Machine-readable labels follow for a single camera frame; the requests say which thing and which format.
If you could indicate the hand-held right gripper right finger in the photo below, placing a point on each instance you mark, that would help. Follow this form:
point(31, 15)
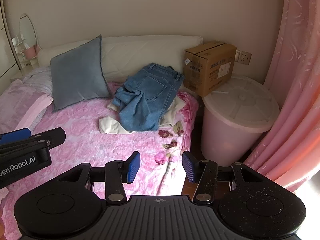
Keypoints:
point(189, 166)

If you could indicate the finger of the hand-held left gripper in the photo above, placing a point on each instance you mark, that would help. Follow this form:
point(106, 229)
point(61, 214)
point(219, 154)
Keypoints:
point(51, 136)
point(15, 135)

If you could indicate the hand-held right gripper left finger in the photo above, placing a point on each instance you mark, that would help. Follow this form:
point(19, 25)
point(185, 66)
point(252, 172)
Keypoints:
point(132, 166)

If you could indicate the light blue jeans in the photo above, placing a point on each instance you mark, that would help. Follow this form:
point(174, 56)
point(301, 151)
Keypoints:
point(147, 92)

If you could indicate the pink floral blanket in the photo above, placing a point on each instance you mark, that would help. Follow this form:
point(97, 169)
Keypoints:
point(82, 130)

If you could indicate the folded pink quilt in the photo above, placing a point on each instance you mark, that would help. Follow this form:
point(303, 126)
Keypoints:
point(17, 97)

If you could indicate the pale pink plastic bin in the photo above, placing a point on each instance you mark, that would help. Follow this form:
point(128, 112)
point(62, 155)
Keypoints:
point(225, 140)

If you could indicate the cream garment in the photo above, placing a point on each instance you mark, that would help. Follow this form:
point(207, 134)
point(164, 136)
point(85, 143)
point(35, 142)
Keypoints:
point(110, 126)

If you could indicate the lilac striped pillow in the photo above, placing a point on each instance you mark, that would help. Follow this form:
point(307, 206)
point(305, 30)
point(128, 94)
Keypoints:
point(40, 82)

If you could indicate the grey-blue pillow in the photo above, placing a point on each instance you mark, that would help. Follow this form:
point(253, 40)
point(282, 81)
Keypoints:
point(77, 75)

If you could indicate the white wardrobe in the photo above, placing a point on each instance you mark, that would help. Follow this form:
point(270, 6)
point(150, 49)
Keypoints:
point(5, 55)

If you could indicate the pink cup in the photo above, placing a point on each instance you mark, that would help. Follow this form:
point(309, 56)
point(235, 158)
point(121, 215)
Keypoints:
point(29, 52)

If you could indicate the translucent white bin lid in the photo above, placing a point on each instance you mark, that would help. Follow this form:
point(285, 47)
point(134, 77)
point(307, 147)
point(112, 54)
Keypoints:
point(245, 102)

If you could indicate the white vanity shelf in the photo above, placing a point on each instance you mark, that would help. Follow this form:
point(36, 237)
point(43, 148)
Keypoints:
point(20, 43)

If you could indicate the cardboard box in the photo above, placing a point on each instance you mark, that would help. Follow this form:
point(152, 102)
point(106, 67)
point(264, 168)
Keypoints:
point(212, 72)

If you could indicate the oval mirror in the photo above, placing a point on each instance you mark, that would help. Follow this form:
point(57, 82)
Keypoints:
point(26, 30)

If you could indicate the long white pillow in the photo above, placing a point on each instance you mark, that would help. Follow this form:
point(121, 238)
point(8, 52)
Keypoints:
point(130, 52)

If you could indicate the pink curtain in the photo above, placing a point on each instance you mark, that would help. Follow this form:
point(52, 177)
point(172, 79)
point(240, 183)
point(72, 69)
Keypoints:
point(292, 80)

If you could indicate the white wall socket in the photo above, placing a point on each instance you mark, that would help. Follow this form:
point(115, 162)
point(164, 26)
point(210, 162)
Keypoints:
point(245, 57)

